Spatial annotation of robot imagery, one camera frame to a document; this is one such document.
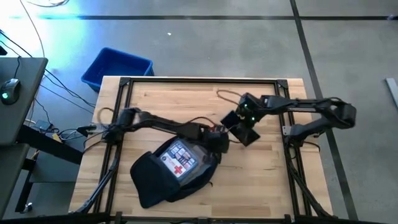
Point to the grey metal bar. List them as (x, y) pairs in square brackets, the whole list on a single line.
[(392, 91)]

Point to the blue first aid kit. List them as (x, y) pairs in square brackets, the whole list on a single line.
[(178, 158)]

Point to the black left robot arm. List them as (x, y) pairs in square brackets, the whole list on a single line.
[(161, 124)]

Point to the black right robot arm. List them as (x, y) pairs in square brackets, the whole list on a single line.
[(311, 112)]

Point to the black computer mouse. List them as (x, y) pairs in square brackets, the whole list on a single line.
[(11, 91)]

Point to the blue plastic tub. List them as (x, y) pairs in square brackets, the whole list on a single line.
[(115, 65)]

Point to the black aluminium table frame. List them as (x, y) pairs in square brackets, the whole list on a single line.
[(202, 80)]

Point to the black power adapter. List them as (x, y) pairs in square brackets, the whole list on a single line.
[(42, 125)]

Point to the navy blue backpack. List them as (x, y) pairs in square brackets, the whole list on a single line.
[(155, 180)]

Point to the black rectangular case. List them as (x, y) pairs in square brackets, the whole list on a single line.
[(248, 137)]

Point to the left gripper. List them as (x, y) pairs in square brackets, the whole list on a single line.
[(217, 140)]

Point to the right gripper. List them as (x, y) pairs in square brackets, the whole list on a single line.
[(247, 123)]

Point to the black desk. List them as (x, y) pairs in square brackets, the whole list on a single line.
[(18, 118)]

